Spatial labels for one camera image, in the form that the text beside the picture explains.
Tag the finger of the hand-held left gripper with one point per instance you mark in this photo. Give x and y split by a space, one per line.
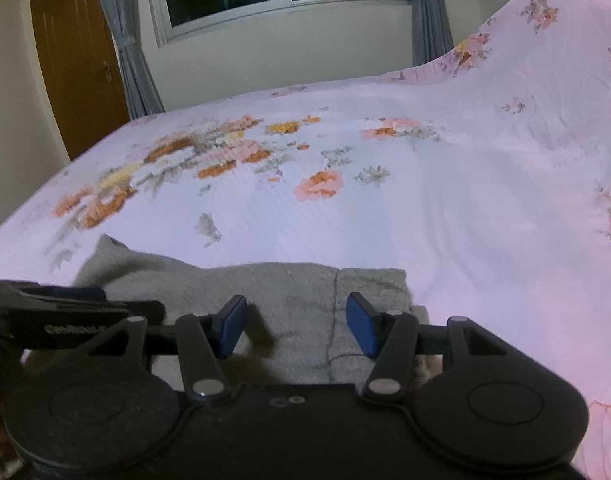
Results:
80 292

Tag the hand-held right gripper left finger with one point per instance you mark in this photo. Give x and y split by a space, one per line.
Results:
235 326

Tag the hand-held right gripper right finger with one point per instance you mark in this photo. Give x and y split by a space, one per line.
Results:
360 325

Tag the grey pants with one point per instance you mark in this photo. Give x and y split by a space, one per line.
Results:
285 300

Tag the floral pink bed sheet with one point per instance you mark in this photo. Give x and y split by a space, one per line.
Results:
435 185

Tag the brown wooden door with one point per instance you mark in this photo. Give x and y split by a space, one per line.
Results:
75 60

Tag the grey curtain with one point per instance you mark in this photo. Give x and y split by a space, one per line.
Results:
428 15
130 60

